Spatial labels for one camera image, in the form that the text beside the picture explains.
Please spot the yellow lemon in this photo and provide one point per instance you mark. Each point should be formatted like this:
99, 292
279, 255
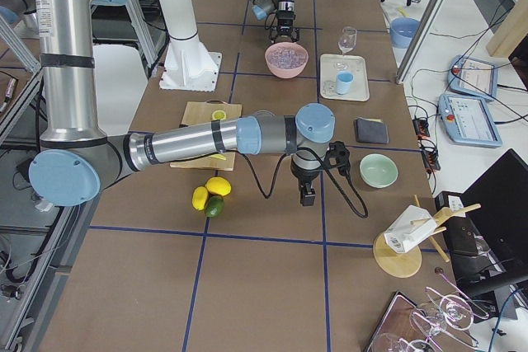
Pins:
218, 186
200, 198

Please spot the grey folded cloth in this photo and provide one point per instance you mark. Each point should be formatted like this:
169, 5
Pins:
371, 131

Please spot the pink bowl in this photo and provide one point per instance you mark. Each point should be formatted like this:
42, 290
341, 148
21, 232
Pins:
286, 73

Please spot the lemon half slice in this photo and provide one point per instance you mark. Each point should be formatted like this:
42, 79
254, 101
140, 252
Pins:
219, 115

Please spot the clear ice cubes pile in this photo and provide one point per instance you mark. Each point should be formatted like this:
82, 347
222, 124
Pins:
286, 58

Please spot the light blue cup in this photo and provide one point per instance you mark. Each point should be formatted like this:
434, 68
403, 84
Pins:
343, 82

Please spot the wooden cup stand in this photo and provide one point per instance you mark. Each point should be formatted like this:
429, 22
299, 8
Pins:
396, 250

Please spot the wooden cutting board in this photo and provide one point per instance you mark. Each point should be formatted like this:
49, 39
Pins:
200, 113

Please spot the green ceramic bowl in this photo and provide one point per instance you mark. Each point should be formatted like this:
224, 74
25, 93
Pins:
378, 171

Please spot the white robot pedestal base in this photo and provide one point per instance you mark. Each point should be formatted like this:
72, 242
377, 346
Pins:
188, 65

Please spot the blue bowl on side table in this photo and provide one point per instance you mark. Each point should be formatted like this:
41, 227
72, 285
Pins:
402, 30

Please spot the far teach pendant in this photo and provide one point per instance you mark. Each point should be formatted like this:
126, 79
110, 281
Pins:
473, 77

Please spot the clear wine glass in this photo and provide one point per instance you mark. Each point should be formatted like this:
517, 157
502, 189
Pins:
346, 43

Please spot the near teach pendant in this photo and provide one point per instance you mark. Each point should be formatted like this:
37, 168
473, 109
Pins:
467, 121

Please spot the teach pendant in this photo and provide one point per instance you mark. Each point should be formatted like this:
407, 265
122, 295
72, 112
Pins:
467, 121
473, 77

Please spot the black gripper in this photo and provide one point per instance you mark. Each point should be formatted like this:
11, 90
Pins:
303, 175
285, 20

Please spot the green lime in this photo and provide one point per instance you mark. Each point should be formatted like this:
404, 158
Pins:
214, 206

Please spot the white serving tray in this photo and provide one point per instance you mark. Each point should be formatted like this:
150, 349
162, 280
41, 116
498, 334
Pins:
356, 65

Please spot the hanging wine glasses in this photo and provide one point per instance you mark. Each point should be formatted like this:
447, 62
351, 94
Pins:
428, 326

